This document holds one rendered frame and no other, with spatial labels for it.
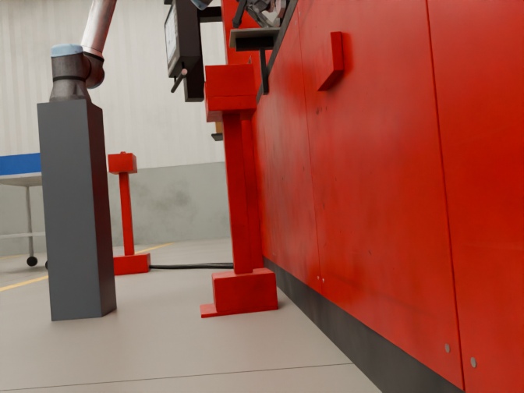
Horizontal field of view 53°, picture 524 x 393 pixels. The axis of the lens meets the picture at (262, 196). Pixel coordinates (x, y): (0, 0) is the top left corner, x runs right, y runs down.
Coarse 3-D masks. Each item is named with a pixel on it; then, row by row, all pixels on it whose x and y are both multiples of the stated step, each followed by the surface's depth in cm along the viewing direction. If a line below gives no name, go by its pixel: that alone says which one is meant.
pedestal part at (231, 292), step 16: (224, 272) 186; (256, 272) 177; (272, 272) 173; (224, 288) 169; (240, 288) 170; (256, 288) 170; (272, 288) 171; (208, 304) 186; (224, 304) 169; (240, 304) 169; (256, 304) 170; (272, 304) 171
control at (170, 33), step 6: (168, 18) 324; (168, 24) 325; (174, 24) 308; (168, 30) 327; (174, 30) 309; (168, 36) 328; (174, 36) 310; (168, 42) 330; (174, 42) 312; (168, 48) 331; (174, 48) 313; (168, 54) 333; (168, 60) 334
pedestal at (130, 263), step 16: (112, 160) 349; (128, 160) 350; (128, 176) 358; (128, 192) 356; (128, 208) 355; (128, 224) 355; (128, 240) 354; (128, 256) 347; (144, 256) 348; (128, 272) 346; (144, 272) 347
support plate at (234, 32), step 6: (234, 30) 194; (240, 30) 194; (246, 30) 194; (252, 30) 195; (258, 30) 195; (264, 30) 196; (270, 30) 196; (276, 30) 197; (234, 36) 199; (240, 36) 199; (246, 36) 200; (252, 36) 200; (258, 36) 201; (264, 36) 202; (270, 36) 202; (276, 36) 203; (234, 42) 206
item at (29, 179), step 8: (0, 176) 442; (8, 176) 442; (16, 176) 442; (24, 176) 442; (32, 176) 443; (40, 176) 448; (8, 184) 491; (16, 184) 498; (24, 184) 504; (32, 184) 510; (40, 184) 517; (32, 232) 531; (40, 232) 440; (32, 240) 529; (32, 248) 528; (32, 256) 527; (32, 264) 527
